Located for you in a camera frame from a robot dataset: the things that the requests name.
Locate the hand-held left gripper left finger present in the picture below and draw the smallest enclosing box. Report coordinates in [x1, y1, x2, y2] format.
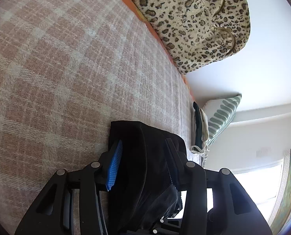
[14, 139, 123, 235]

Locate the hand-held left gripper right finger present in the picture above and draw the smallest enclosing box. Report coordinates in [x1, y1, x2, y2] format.
[165, 138, 273, 235]

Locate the black sheer garment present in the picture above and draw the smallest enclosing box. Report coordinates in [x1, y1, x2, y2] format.
[108, 120, 187, 235]

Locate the dark green folded garment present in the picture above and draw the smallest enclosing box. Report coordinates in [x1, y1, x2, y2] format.
[193, 101, 205, 147]

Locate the white folded garment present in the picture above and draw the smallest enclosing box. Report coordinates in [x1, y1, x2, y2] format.
[191, 108, 211, 157]

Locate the striped fringed pillow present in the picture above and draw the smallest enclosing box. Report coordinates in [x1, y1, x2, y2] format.
[202, 93, 242, 147]

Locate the bright window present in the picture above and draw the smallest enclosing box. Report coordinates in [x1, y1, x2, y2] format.
[180, 162, 285, 221]

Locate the beige plaid blanket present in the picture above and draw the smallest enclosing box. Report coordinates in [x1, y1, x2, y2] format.
[0, 0, 205, 235]

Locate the leopard print furry bag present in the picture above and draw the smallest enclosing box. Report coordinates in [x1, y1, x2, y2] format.
[131, 0, 251, 75]

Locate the white wall socket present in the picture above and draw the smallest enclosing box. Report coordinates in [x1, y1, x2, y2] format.
[256, 147, 271, 157]

